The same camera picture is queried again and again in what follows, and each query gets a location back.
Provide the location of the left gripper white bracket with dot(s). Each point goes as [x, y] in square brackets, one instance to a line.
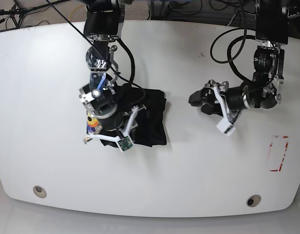
[219, 99]

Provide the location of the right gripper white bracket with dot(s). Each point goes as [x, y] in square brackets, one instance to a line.
[117, 129]

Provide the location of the black graphic T-shirt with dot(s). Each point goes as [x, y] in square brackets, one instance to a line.
[145, 117]

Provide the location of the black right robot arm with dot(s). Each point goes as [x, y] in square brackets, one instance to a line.
[103, 26]

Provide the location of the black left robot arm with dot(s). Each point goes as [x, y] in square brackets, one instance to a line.
[264, 89]

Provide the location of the red tape rectangle marking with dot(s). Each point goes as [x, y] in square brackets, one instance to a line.
[276, 153]

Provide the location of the left table grommet hole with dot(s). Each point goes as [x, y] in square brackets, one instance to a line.
[39, 192]

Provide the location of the table grommet hole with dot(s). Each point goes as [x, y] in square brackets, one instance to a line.
[253, 201]
[39, 192]

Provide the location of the right table grommet hole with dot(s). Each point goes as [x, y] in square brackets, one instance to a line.
[253, 201]

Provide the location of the white power strip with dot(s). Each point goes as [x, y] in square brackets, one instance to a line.
[293, 11]

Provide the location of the black tripod stand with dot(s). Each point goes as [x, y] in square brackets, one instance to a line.
[17, 13]

